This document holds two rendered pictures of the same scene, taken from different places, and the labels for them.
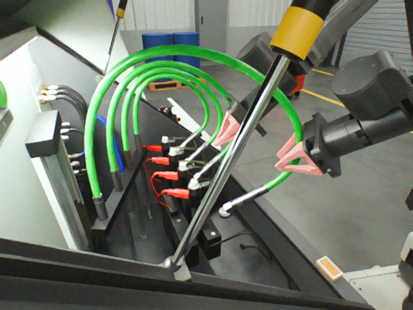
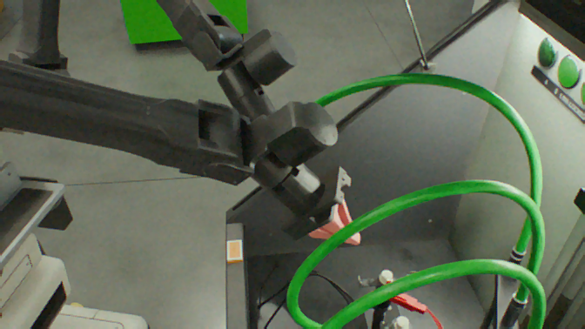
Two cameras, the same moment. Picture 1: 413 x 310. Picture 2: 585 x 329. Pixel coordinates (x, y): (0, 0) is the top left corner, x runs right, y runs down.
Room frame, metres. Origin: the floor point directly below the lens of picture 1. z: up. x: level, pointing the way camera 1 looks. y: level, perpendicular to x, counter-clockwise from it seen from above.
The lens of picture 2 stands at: (0.92, 0.04, 1.71)
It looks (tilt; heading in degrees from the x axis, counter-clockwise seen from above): 39 degrees down; 198
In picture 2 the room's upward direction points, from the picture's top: straight up
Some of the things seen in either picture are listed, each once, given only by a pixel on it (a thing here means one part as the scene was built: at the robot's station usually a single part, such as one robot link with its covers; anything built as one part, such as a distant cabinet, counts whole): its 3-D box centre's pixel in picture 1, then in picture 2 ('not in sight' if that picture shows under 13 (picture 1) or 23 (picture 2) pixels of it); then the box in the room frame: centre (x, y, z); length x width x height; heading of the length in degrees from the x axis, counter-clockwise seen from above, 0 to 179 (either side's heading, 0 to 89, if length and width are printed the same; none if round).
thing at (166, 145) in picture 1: (171, 168); not in sight; (0.67, 0.12, 1.01); 0.05 x 0.03 x 0.21; 115
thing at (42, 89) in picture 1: (60, 130); not in sight; (0.56, 0.37, 1.20); 0.13 x 0.03 x 0.31; 25
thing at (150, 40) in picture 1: (172, 59); not in sight; (5.46, 0.76, 0.51); 1.20 x 0.85 x 1.02; 112
